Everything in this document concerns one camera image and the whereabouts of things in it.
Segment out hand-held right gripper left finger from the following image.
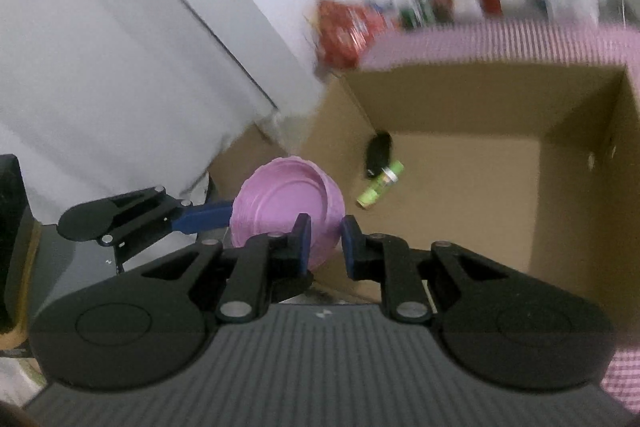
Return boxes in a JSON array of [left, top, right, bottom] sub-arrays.
[[140, 213, 315, 325]]

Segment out red printed bag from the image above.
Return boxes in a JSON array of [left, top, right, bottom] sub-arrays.
[[314, 0, 401, 70]]

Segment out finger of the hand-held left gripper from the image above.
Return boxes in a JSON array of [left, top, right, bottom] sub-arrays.
[[97, 186, 235, 249]]

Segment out brown cardboard box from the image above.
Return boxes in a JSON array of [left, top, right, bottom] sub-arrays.
[[207, 64, 640, 350]]

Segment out pink checked cloth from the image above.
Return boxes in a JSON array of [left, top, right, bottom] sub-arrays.
[[360, 18, 640, 415]]

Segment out light green tube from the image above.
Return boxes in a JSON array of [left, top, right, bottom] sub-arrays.
[[356, 160, 405, 208]]

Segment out black oval object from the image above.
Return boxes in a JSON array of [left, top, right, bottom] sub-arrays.
[[364, 132, 394, 180]]

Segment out red label jar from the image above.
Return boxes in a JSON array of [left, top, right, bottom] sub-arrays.
[[432, 0, 455, 24]]

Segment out pink plastic bowl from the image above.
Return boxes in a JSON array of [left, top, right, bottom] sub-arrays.
[[229, 157, 347, 272]]

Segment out green glass bottle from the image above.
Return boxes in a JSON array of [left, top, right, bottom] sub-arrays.
[[406, 0, 437, 28]]

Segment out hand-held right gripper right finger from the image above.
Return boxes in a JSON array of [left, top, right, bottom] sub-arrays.
[[340, 214, 512, 324]]

